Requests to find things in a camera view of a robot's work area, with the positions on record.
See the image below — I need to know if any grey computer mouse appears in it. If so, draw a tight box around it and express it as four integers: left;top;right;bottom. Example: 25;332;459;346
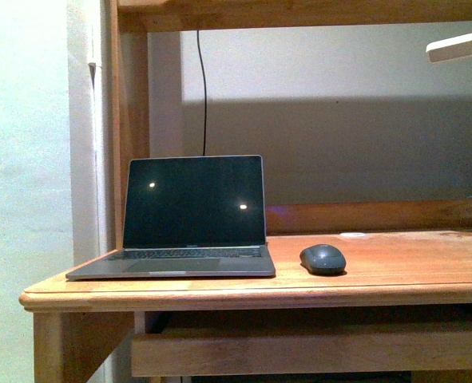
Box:
299;244;347;276

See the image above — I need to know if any grey open laptop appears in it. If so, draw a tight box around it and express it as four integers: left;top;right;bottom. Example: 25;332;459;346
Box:
66;155;276;281

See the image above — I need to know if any white desk grommet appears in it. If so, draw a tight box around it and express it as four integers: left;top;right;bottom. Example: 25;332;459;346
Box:
340;232;367;239

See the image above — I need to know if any wooden desk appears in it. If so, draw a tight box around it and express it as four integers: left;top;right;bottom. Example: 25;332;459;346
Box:
18;0;472;383

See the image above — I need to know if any wooden keyboard tray drawer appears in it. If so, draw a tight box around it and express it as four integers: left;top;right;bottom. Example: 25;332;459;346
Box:
131;322;472;377

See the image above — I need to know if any black hanging cable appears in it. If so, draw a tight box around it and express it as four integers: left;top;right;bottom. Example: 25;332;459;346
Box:
196;30;208;157

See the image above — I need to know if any white wall conduit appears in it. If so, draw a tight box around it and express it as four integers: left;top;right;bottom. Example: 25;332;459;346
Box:
86;61;115;383

